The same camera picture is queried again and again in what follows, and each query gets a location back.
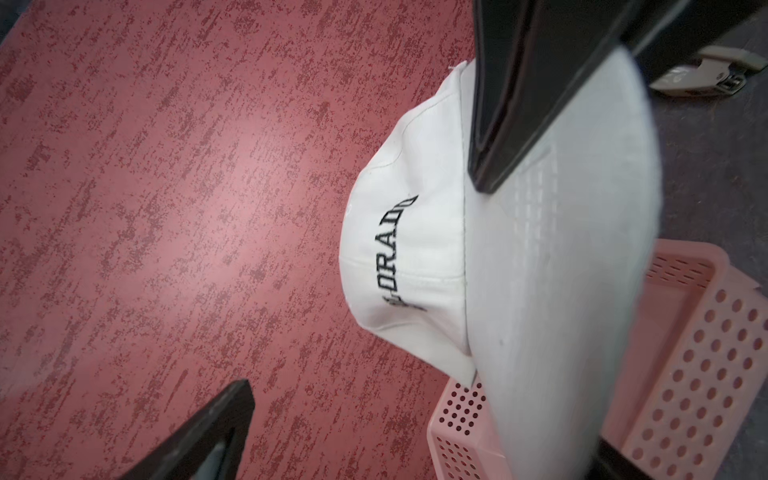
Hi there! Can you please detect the cream white baseball cap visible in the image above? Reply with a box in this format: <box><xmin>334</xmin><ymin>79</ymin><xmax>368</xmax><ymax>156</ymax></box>
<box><xmin>339</xmin><ymin>48</ymin><xmax>662</xmax><ymax>479</ymax></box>

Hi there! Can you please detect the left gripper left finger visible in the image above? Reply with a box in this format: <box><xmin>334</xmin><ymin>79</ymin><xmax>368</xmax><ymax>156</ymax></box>
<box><xmin>122</xmin><ymin>379</ymin><xmax>255</xmax><ymax>480</ymax></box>

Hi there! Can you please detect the stapler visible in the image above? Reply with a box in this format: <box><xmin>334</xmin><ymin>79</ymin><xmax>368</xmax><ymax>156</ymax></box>
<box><xmin>649</xmin><ymin>45</ymin><xmax>767</xmax><ymax>97</ymax></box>

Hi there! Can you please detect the pink plastic basket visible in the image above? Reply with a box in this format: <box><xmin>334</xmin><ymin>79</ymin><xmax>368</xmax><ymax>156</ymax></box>
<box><xmin>426</xmin><ymin>238</ymin><xmax>768</xmax><ymax>480</ymax></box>

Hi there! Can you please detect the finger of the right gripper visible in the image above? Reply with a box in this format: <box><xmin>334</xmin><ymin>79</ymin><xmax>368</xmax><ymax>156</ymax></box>
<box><xmin>468</xmin><ymin>0</ymin><xmax>641</xmax><ymax>194</ymax></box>
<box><xmin>621</xmin><ymin>0</ymin><xmax>767</xmax><ymax>84</ymax></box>

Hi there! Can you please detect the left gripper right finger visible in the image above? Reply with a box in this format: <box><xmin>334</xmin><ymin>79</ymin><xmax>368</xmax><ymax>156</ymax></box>
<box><xmin>584</xmin><ymin>438</ymin><xmax>651</xmax><ymax>480</ymax></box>

